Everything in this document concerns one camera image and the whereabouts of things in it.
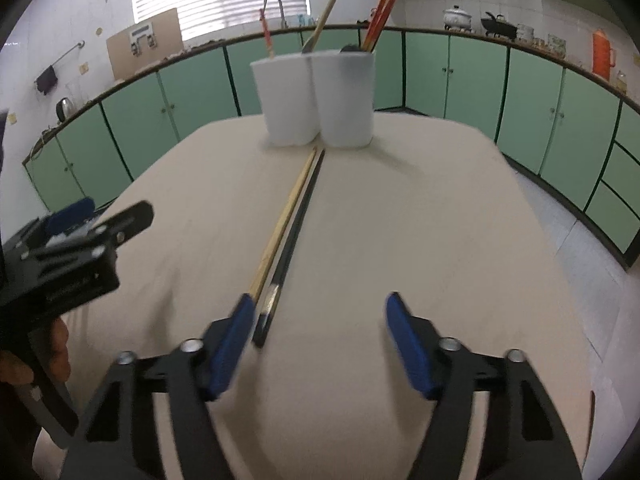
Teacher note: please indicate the cardboard box on counter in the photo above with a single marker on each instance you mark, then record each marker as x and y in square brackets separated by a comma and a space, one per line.
[144, 44]

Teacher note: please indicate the white lidded pot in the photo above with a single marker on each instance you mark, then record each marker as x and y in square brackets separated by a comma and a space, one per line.
[456, 18]

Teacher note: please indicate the glass jars on counter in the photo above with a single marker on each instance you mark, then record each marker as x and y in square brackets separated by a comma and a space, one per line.
[554, 45]

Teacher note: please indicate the plain bamboo chopstick curved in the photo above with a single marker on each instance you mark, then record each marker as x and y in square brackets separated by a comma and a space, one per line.
[274, 242]

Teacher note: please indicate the white double utensil holder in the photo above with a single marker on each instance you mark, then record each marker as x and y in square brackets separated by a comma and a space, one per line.
[326, 95]

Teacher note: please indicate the black chopstick gold band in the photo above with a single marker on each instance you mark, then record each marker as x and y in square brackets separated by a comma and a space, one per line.
[269, 309]

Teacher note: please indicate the orange thermos jug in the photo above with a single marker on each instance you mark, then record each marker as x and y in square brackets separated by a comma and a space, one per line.
[603, 55]

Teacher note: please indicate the green lower kitchen cabinets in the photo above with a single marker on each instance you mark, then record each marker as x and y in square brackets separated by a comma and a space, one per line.
[569, 132]

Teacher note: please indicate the pink floral orange chopstick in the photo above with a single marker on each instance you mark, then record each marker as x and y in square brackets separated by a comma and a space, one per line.
[267, 34]

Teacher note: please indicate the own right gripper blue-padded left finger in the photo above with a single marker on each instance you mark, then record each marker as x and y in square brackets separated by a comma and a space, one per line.
[117, 437]

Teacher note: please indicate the black wok on stove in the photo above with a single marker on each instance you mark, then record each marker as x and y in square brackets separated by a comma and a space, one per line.
[497, 26]

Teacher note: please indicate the wall towel rail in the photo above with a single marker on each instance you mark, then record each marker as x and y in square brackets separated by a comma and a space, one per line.
[78, 46]

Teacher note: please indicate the red patterned chopstick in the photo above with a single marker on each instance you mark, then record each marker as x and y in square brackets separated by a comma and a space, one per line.
[385, 12]

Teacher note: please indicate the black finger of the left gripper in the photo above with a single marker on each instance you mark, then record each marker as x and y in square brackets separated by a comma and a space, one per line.
[125, 225]

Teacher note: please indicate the red-orange patterned chopstick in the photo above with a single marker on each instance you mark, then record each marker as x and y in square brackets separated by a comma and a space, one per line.
[377, 12]

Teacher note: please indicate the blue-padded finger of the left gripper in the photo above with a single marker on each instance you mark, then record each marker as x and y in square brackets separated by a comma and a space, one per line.
[70, 214]

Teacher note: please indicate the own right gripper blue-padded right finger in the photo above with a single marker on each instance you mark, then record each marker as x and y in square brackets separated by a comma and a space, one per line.
[524, 437]

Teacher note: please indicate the dark towel on rail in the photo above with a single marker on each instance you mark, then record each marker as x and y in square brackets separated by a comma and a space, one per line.
[46, 81]

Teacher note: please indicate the person's left hand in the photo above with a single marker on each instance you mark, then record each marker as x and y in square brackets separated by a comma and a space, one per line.
[50, 352]

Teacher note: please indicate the steel electric kettle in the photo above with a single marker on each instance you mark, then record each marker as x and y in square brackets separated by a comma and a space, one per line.
[64, 109]

